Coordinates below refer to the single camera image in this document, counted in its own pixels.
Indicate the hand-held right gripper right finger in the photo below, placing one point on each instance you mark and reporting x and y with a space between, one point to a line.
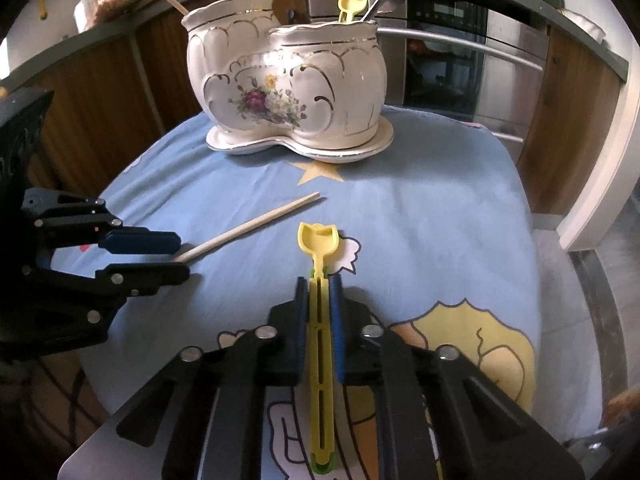
337 320

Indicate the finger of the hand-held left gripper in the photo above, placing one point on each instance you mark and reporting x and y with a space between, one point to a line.
150 276
140 241

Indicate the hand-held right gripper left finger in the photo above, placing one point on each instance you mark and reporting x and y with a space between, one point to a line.
302 320

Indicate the yellow plastic scoop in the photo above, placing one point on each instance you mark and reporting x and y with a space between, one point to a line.
320 360
350 5

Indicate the wooden chopstick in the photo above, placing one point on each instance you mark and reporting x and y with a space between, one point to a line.
250 225
172 1

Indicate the white floral ceramic utensil holder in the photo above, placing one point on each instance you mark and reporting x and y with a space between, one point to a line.
280 80

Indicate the wooden base cabinets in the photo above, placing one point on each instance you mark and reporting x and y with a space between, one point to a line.
100 95

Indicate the blue printed blanket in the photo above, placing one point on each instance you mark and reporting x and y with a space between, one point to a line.
425 220

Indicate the built-in stainless steel oven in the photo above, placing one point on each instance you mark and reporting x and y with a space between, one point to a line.
440 60

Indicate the grey countertop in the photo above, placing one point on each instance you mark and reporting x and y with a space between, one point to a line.
575 35

